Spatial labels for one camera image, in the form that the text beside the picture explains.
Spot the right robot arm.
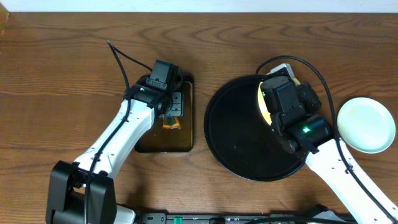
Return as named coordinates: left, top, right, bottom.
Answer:
left=259, top=75, right=397, bottom=223

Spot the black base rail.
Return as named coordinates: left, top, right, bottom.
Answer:
left=133, top=211, right=356, bottom=224

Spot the round black tray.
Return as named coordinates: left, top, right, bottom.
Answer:
left=204, top=75, right=303, bottom=182

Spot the yellow plate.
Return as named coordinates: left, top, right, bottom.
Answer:
left=257, top=73, right=302, bottom=127

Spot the light blue plate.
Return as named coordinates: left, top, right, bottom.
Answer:
left=337, top=97, right=396, bottom=154

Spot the black rectangular water tray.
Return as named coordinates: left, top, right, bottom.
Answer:
left=134, top=73, right=195, bottom=153

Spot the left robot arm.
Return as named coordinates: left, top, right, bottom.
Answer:
left=45, top=60, right=183, bottom=223

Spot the orange green sponge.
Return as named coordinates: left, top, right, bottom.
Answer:
left=162, top=116, right=181, bottom=129

